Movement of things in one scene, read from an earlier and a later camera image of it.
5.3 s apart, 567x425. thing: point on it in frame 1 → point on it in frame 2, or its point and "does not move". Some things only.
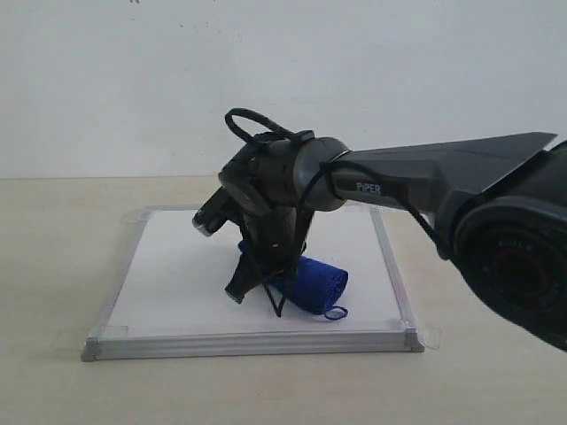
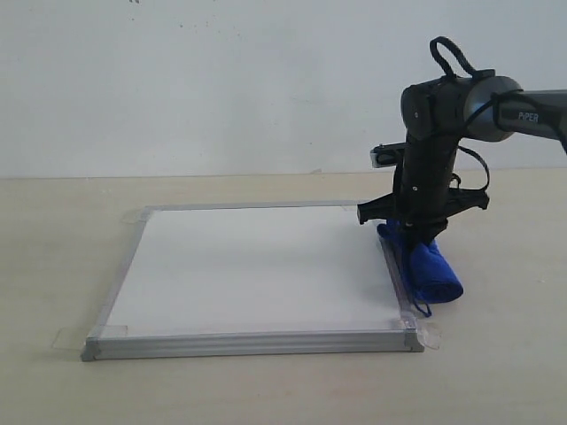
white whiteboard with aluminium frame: x=168 y=297 does not move
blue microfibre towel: x=314 y=286 → x=432 y=279
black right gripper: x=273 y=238 → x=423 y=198
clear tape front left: x=76 y=337 does not move
